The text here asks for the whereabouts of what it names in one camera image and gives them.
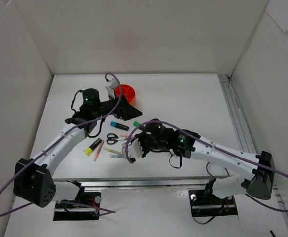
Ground yellow slim highlighter pen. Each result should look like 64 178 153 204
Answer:
103 147 123 156

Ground blue slim highlighter pen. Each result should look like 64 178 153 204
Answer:
109 154 125 159

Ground yellow cap black highlighter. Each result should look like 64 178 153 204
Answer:
84 138 102 156

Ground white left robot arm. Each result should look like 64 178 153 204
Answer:
13 89 142 207

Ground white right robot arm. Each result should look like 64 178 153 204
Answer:
127 122 274 203

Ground green cap black highlighter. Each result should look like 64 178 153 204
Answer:
133 121 144 131

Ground blue cap black highlighter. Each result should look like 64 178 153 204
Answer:
110 121 129 131

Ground orange round pen holder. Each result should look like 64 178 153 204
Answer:
119 84 136 107

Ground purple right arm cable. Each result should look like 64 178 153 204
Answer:
125 119 288 213

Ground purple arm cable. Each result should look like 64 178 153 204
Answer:
125 119 288 213
0 72 124 220

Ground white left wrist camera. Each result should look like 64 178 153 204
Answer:
105 78 118 98

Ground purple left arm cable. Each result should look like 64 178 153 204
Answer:
0 72 124 220

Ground black handled scissors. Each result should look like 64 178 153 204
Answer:
106 133 126 145

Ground aluminium front rail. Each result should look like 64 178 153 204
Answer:
9 176 278 213

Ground aluminium rail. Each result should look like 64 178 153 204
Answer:
218 74 256 153
9 176 278 213

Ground aluminium right side rail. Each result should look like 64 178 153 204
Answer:
218 74 256 153

